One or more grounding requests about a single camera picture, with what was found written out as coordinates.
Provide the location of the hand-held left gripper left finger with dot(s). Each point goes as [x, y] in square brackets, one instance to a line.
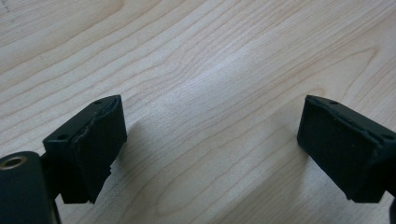
[90, 149]

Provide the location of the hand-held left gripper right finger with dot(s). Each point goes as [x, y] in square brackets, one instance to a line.
[342, 149]

